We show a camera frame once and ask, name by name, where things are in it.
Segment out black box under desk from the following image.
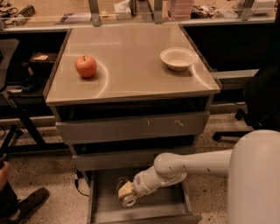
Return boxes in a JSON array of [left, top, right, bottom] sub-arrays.
[[28, 52, 58, 88]]

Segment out tissue box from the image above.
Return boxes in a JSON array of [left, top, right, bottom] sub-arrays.
[[114, 0, 131, 20]]

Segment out black cable on floor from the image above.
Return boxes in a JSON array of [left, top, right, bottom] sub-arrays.
[[73, 171, 89, 198]]

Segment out grey drawer cabinet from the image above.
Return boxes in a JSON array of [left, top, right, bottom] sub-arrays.
[[43, 23, 222, 224]]

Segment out white bowl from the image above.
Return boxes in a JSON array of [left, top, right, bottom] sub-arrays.
[[160, 47, 197, 72]]

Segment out pink stacked trays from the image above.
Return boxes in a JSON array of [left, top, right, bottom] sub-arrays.
[[166, 0, 193, 20]]

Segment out black coiled tool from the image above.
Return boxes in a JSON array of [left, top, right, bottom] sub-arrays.
[[17, 5, 36, 18]]

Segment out black office chair right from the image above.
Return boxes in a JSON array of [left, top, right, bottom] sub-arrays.
[[212, 58, 280, 143]]

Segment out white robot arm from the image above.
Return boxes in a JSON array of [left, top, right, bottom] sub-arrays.
[[118, 129, 280, 224]]

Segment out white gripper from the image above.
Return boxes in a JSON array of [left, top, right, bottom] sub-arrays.
[[117, 171, 157, 200]]

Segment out open bottom drawer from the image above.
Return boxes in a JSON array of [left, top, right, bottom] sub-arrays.
[[87, 168, 202, 224]]

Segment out red apple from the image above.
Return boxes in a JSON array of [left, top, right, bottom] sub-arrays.
[[75, 55, 97, 78]]

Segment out top drawer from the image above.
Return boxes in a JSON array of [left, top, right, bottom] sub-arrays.
[[56, 112, 209, 144]]

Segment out middle drawer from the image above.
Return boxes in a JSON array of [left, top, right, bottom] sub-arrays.
[[71, 144, 197, 172]]

